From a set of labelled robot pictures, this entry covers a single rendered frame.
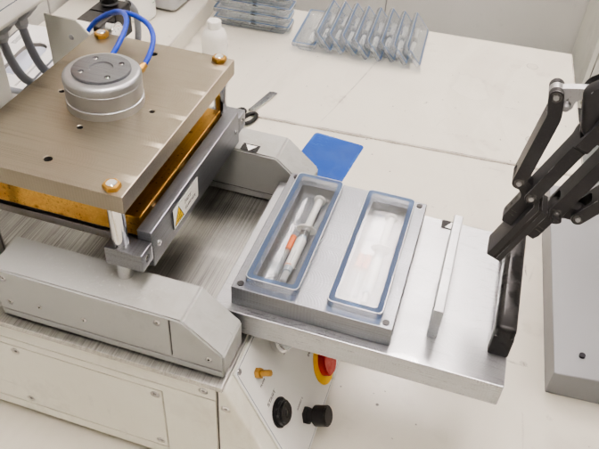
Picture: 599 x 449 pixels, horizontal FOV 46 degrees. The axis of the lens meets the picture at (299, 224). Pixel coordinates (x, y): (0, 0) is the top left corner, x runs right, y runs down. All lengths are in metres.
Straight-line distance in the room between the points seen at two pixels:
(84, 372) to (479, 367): 0.41
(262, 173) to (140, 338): 0.28
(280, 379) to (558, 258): 0.50
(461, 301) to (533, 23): 2.57
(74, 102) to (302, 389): 0.41
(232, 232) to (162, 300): 0.20
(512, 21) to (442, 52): 1.57
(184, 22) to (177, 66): 0.83
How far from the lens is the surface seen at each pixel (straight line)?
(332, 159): 1.29
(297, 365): 0.84
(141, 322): 0.69
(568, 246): 1.14
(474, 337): 0.73
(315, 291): 0.70
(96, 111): 0.72
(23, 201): 0.76
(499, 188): 1.29
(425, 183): 1.26
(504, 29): 3.26
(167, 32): 1.60
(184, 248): 0.84
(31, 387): 0.88
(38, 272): 0.74
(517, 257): 0.76
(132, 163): 0.67
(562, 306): 1.05
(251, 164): 0.87
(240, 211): 0.88
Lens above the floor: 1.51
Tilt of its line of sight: 42 degrees down
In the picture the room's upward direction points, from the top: 4 degrees clockwise
